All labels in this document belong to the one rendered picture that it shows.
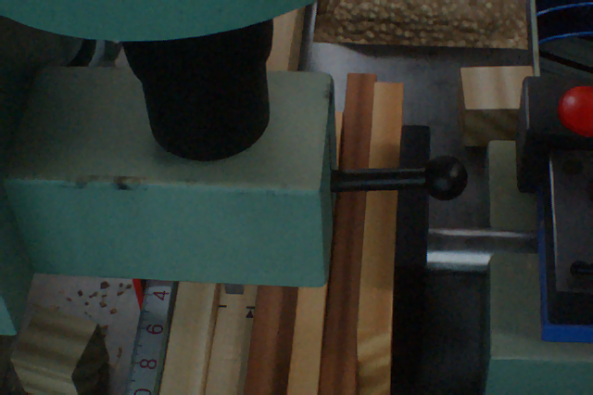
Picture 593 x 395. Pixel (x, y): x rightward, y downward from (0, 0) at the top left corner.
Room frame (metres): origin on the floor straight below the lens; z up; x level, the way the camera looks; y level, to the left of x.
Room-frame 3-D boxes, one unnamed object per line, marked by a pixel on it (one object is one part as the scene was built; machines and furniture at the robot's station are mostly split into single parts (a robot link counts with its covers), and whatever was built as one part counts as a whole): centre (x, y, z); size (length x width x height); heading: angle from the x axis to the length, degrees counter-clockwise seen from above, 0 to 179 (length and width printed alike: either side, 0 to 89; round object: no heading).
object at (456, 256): (0.37, -0.08, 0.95); 0.09 x 0.07 x 0.09; 172
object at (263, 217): (0.36, 0.06, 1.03); 0.14 x 0.07 x 0.09; 82
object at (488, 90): (0.50, -0.12, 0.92); 0.04 x 0.04 x 0.03; 87
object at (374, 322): (0.39, -0.04, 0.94); 0.16 x 0.02 x 0.08; 172
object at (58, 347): (0.40, 0.16, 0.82); 0.04 x 0.04 x 0.04; 68
